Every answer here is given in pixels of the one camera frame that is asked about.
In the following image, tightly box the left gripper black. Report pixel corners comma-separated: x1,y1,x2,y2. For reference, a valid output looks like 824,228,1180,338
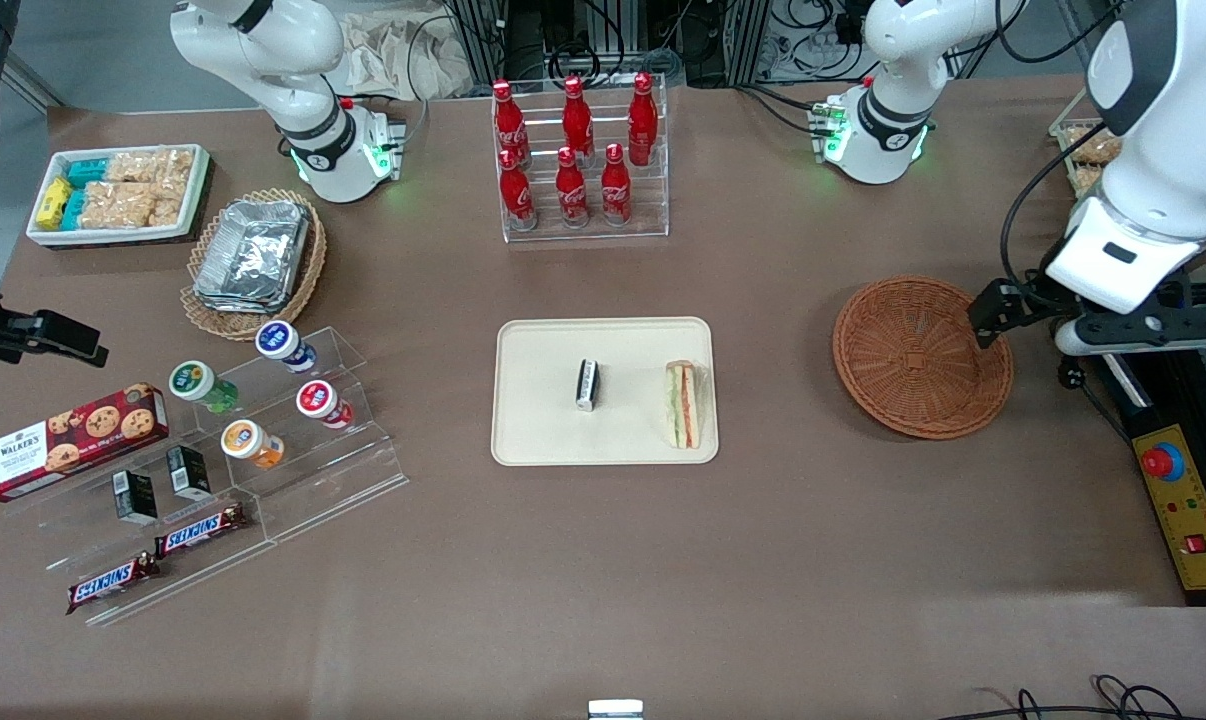
969,281,1079,348

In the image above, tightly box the plastic sandwich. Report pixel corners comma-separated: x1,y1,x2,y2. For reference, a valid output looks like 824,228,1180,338
663,360,711,450

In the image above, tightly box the round brown wicker basket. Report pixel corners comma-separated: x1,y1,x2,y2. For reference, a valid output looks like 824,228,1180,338
831,276,1015,441

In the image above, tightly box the light oval wicker basket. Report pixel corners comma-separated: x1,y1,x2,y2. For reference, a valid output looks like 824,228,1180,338
180,188,328,342

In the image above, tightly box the beige plastic tray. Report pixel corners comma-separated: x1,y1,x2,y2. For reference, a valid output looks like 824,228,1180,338
491,317,720,467

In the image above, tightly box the red Walker's cookie box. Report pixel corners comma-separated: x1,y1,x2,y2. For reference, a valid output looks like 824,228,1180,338
0,383,170,503

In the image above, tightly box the green lid gum jar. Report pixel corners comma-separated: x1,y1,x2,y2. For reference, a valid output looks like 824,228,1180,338
168,360,239,415

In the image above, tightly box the yellow snack packet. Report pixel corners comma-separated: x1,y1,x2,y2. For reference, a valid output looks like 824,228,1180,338
38,178,72,231

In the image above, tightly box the black metal platform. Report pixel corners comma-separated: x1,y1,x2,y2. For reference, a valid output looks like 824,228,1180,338
1103,270,1206,608

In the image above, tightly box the white snack bin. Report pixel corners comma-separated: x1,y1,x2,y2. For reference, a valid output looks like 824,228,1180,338
25,144,212,249
1050,118,1124,196

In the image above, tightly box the stack of foil trays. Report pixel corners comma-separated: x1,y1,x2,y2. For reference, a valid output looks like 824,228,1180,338
193,198,312,315

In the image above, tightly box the orange lid gum jar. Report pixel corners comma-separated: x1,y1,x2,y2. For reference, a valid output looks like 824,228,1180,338
220,419,286,471

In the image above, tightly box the blue lid gum jar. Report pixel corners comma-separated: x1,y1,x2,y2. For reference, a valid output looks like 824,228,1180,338
255,320,318,375

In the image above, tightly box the Snickers chocolate bar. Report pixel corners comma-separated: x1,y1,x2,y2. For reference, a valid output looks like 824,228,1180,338
65,553,161,616
153,503,249,559

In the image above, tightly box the red lid gum jar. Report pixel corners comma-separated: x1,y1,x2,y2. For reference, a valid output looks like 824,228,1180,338
296,380,354,431

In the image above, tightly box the yellow emergency stop box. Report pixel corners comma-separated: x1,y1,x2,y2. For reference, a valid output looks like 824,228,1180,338
1131,424,1206,593

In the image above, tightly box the clear acrylic stepped snack stand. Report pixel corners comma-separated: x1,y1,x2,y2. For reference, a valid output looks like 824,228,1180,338
3,326,410,628

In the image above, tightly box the clear acrylic bottle rack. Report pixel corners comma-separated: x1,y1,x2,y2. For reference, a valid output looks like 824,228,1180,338
491,75,671,244

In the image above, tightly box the red cola bottle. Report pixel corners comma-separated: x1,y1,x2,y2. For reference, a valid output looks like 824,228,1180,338
561,76,596,161
498,148,537,231
554,146,590,227
600,143,633,225
627,72,660,167
491,80,532,166

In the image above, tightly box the crumpled brown paper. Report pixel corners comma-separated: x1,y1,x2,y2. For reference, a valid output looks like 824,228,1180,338
338,5,474,98

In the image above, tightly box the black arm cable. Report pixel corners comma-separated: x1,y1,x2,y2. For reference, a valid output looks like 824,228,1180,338
1000,120,1104,291

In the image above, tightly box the black cable with plug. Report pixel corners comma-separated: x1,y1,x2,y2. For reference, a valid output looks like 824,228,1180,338
1057,358,1134,446

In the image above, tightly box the black base cable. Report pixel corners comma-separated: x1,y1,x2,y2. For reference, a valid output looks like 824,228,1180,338
733,83,826,136
388,8,464,151

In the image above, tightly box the equipment rack with cables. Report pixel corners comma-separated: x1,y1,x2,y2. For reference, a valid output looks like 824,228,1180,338
443,0,869,89

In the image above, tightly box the black coiled floor cable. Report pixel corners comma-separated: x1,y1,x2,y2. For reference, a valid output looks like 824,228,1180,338
938,675,1206,720

